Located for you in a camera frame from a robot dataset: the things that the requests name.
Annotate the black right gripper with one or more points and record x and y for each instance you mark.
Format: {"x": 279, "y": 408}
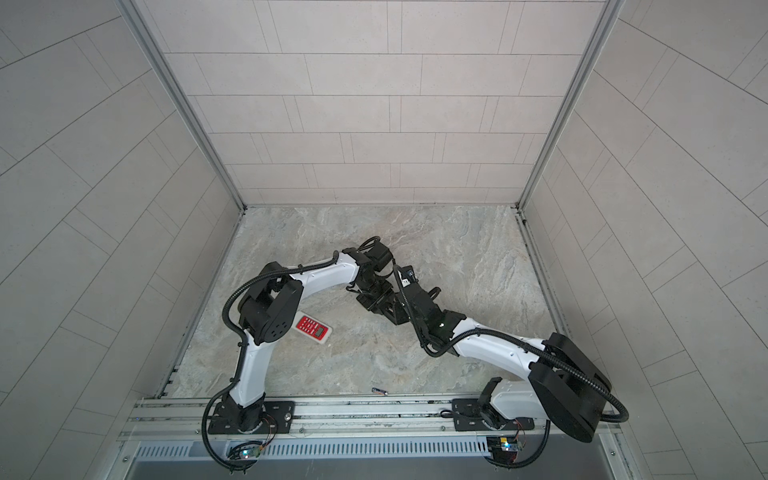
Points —
{"x": 397, "y": 307}

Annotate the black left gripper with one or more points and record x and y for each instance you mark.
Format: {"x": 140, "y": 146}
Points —
{"x": 377, "y": 297}

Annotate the black remote control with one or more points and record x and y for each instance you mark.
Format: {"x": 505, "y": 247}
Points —
{"x": 385, "y": 304}

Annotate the red white remote control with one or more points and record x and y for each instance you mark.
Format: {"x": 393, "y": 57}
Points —
{"x": 311, "y": 328}

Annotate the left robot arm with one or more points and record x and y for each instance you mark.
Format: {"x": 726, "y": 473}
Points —
{"x": 263, "y": 310}

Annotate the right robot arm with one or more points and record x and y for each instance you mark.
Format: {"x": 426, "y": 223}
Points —
{"x": 570, "y": 390}

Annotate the right circuit board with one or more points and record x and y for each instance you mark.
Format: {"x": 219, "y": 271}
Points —
{"x": 504, "y": 450}

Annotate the circuit board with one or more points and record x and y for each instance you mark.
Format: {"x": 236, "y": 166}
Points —
{"x": 504, "y": 450}
{"x": 247, "y": 451}

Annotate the left circuit board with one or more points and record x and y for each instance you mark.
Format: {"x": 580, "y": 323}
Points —
{"x": 247, "y": 451}

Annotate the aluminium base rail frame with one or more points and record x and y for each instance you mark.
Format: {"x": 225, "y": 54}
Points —
{"x": 370, "y": 416}

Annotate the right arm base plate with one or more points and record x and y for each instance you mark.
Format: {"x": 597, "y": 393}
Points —
{"x": 470, "y": 415}

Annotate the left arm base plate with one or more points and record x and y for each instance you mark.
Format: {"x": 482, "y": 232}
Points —
{"x": 268, "y": 417}

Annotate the aluminium corner post right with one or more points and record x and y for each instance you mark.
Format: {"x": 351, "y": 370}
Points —
{"x": 605, "y": 22}

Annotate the aluminium corner post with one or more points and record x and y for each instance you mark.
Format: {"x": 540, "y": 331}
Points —
{"x": 161, "y": 67}
{"x": 605, "y": 22}

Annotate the aluminium corner post left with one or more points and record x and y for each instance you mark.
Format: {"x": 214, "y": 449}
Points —
{"x": 161, "y": 67}

